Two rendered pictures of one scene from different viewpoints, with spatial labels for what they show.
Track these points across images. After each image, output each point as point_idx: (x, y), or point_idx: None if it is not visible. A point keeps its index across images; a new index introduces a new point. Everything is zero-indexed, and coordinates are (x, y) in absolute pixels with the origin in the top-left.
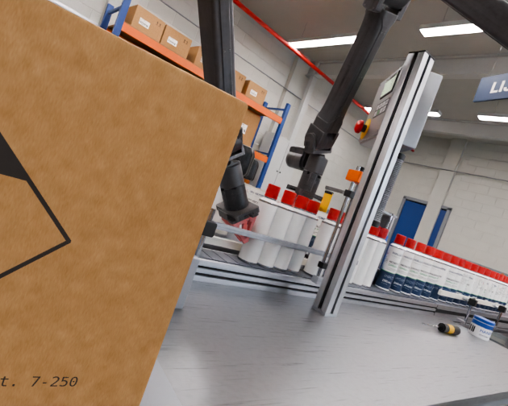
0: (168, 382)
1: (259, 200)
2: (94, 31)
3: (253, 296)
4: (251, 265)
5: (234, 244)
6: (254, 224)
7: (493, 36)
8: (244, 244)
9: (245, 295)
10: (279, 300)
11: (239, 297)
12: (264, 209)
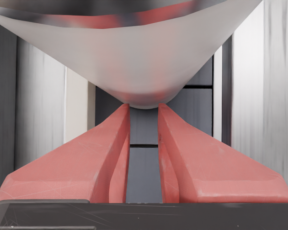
0: None
1: None
2: None
3: (274, 117)
4: (193, 81)
5: (90, 123)
6: (162, 91)
7: None
8: (144, 106)
9: (270, 143)
10: (273, 18)
11: None
12: (239, 23)
